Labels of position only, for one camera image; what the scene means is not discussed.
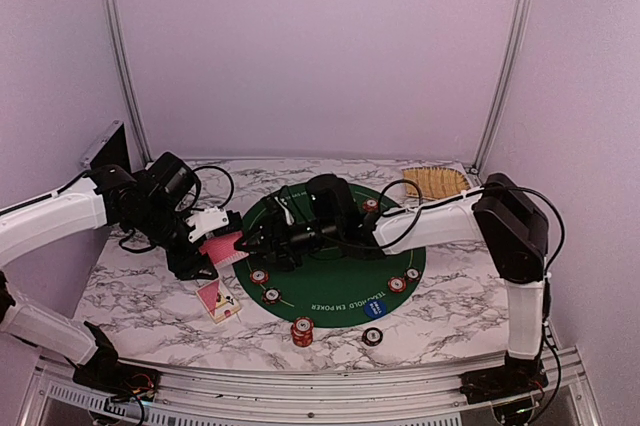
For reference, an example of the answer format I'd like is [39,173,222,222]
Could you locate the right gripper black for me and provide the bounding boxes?
[233,215,341,273]

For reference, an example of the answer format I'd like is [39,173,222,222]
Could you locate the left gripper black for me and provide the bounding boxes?
[130,198,218,281]

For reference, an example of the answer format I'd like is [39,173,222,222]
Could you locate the red playing card deck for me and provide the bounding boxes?
[200,231,249,268]

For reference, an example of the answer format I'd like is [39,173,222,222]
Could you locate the single orange poker chip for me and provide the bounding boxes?
[250,269,269,284]

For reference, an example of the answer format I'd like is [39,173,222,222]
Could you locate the orange poker chip stack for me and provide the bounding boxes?
[291,317,314,347]

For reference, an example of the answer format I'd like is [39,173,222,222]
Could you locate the blue small blind button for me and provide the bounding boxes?
[363,299,388,320]

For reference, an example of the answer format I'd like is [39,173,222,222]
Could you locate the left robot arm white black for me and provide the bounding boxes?
[1,153,241,391]

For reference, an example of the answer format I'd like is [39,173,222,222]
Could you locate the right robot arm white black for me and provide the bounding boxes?
[234,173,549,394]

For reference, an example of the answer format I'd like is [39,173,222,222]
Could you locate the playing card box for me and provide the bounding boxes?
[196,279,242,324]

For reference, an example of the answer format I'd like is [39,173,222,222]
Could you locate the round green poker mat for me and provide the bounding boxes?
[233,180,427,330]

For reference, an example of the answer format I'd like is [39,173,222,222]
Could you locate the aluminium poker case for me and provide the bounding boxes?
[80,120,132,173]

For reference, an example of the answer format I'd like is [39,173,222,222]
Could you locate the woven bamboo tray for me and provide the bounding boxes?
[403,166,472,200]

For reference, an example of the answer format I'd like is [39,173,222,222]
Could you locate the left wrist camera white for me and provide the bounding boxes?
[186,207,229,243]

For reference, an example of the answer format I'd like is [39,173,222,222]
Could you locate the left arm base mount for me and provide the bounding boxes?
[69,321,160,397]

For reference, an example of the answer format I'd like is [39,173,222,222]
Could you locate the aluminium front rail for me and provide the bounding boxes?
[19,345,601,426]

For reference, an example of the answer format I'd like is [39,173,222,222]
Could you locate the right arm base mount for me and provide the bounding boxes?
[459,353,549,404]

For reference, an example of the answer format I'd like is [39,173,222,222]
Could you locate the left aluminium frame post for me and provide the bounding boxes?
[103,0,151,163]

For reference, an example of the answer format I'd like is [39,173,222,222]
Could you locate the aluminium frame post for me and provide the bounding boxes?
[469,0,532,175]
[103,0,151,163]

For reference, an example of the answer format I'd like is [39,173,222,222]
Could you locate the right aluminium frame post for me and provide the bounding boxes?
[469,0,532,175]

